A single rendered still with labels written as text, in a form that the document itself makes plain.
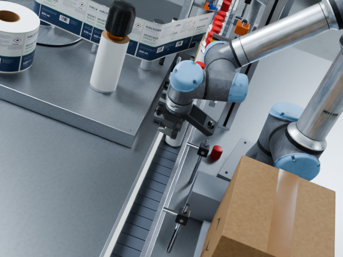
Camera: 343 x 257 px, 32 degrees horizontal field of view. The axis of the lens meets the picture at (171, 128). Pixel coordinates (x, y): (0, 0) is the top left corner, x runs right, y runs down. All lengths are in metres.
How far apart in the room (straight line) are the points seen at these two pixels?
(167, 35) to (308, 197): 0.93
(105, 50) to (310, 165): 0.72
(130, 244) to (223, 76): 0.47
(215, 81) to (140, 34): 0.66
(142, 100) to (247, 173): 0.66
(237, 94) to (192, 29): 0.78
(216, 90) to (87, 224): 0.47
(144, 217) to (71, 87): 0.58
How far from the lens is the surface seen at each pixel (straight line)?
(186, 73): 1.43
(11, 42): 1.87
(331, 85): 1.52
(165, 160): 1.72
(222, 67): 1.51
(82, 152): 1.74
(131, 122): 1.83
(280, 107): 1.72
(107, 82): 1.91
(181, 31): 2.17
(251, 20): 2.01
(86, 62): 2.07
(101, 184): 1.65
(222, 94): 1.46
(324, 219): 1.37
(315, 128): 1.57
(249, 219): 1.27
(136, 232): 1.48
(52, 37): 2.15
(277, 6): 1.85
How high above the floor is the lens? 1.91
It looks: 34 degrees down
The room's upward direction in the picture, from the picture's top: 20 degrees clockwise
